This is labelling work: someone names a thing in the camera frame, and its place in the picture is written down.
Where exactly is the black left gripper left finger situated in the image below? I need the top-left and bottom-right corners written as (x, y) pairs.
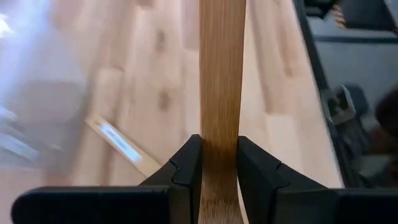
top-left (139, 134), bottom-right (203, 224)

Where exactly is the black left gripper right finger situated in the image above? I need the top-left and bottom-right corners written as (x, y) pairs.
top-left (238, 136), bottom-right (327, 224)

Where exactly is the low clear plastic bin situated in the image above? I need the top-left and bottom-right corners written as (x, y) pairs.
top-left (0, 0), bottom-right (93, 175)

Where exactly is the grey metal bracket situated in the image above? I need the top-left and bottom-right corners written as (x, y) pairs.
top-left (321, 83), bottom-right (358, 126)

